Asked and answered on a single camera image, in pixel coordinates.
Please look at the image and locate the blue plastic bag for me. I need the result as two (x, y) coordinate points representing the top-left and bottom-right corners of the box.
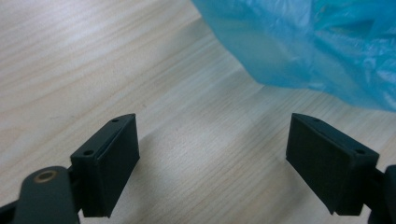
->
(191, 0), (396, 113)

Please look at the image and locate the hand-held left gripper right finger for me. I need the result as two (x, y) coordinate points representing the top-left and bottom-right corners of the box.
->
(285, 112), (380, 217)

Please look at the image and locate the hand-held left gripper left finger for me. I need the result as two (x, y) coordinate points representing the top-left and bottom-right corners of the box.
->
(70, 113), (141, 218)

